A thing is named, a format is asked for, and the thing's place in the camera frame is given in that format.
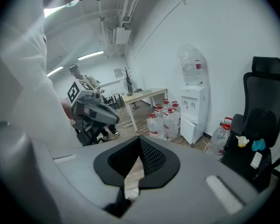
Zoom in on white water dispenser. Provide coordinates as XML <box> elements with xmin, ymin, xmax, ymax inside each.
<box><xmin>179</xmin><ymin>84</ymin><xmax>208</xmax><ymax>145</ymax></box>

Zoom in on group of clear water jugs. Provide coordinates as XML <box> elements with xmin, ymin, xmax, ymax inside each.
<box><xmin>146</xmin><ymin>98</ymin><xmax>181</xmax><ymax>141</ymax></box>

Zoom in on white ceiling pipes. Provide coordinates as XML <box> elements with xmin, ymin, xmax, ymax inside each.
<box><xmin>116</xmin><ymin>0</ymin><xmax>147</xmax><ymax>29</ymax></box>

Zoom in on blue crumpled cloth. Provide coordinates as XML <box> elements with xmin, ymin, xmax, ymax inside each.
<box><xmin>251</xmin><ymin>139</ymin><xmax>267</xmax><ymax>152</ymax></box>

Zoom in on large clear dispenser water bottle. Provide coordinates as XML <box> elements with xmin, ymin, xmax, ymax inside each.
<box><xmin>176</xmin><ymin>44</ymin><xmax>208</xmax><ymax>86</ymax></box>

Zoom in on light wooden table white legs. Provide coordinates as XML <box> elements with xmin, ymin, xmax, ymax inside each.
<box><xmin>121</xmin><ymin>88</ymin><xmax>168</xmax><ymax>132</ymax></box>

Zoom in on single clear jug red handle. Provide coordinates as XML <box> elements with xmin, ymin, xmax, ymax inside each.
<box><xmin>206</xmin><ymin>117</ymin><xmax>233</xmax><ymax>161</ymax></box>

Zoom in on yellow and white toy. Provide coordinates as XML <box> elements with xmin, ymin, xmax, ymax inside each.
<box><xmin>235</xmin><ymin>135</ymin><xmax>250</xmax><ymax>148</ymax></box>

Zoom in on person's left forearm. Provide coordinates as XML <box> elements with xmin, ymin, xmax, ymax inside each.
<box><xmin>59</xmin><ymin>98</ymin><xmax>73</xmax><ymax>122</ymax></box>

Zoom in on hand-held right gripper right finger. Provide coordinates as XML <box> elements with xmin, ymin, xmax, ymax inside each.
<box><xmin>138</xmin><ymin>135</ymin><xmax>181</xmax><ymax>189</ymax></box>

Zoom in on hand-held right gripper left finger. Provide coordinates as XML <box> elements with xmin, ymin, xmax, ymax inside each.
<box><xmin>93</xmin><ymin>135</ymin><xmax>141</xmax><ymax>217</ymax></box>

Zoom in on black office chair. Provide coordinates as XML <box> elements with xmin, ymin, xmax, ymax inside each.
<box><xmin>221</xmin><ymin>56</ymin><xmax>280</xmax><ymax>192</ymax></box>

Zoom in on black coat rack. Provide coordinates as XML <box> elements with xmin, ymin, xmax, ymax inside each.
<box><xmin>122</xmin><ymin>66</ymin><xmax>134</xmax><ymax>95</ymax></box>

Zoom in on black table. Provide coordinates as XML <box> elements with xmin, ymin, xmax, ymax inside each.
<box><xmin>103</xmin><ymin>91</ymin><xmax>125</xmax><ymax>109</ymax></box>

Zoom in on white packet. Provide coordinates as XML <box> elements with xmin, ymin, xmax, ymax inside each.
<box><xmin>250</xmin><ymin>151</ymin><xmax>263</xmax><ymax>169</ymax></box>

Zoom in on white ceiling air unit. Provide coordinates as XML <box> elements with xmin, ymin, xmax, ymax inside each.
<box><xmin>108</xmin><ymin>26</ymin><xmax>132</xmax><ymax>45</ymax></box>

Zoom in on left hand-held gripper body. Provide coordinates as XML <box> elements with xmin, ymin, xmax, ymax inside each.
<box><xmin>67</xmin><ymin>78</ymin><xmax>120</xmax><ymax>147</ymax></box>

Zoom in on black standing fan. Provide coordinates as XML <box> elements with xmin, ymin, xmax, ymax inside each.
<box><xmin>123</xmin><ymin>77</ymin><xmax>136</xmax><ymax>97</ymax></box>

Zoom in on long ceiling light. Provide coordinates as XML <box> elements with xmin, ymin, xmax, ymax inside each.
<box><xmin>77</xmin><ymin>50</ymin><xmax>105</xmax><ymax>61</ymax></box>
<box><xmin>47</xmin><ymin>66</ymin><xmax>64</xmax><ymax>77</ymax></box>

